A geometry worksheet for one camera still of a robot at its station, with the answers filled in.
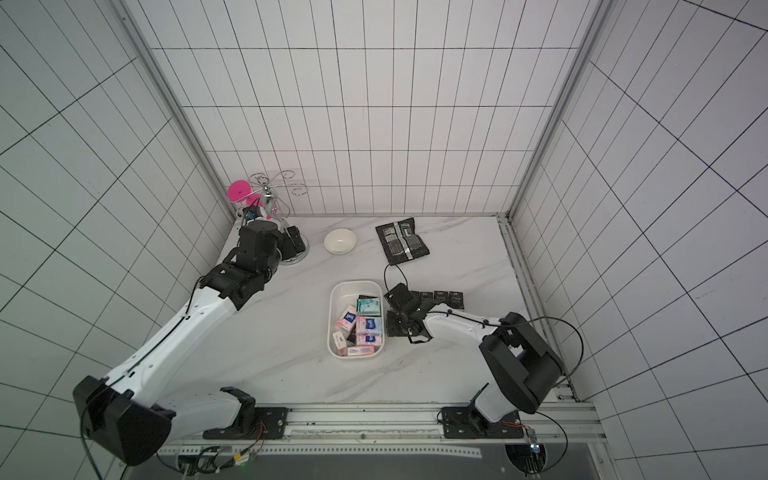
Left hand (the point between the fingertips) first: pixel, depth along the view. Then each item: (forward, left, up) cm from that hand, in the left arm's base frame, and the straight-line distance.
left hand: (282, 241), depth 78 cm
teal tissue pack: (-9, -23, -20) cm, 32 cm away
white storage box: (-4, -14, -22) cm, 26 cm away
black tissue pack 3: (-3, -51, -25) cm, 57 cm away
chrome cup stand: (+18, +7, +3) cm, 20 cm away
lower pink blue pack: (-18, -24, -22) cm, 37 cm away
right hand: (-13, -27, -25) cm, 40 cm away
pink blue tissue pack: (-15, -23, -19) cm, 34 cm away
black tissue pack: (-3, -41, -25) cm, 48 cm away
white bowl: (+18, -11, -22) cm, 31 cm away
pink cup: (+18, +16, +2) cm, 24 cm away
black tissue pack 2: (-3, -46, -25) cm, 52 cm away
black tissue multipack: (+20, -33, -24) cm, 46 cm away
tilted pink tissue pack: (-11, -16, -23) cm, 30 cm away
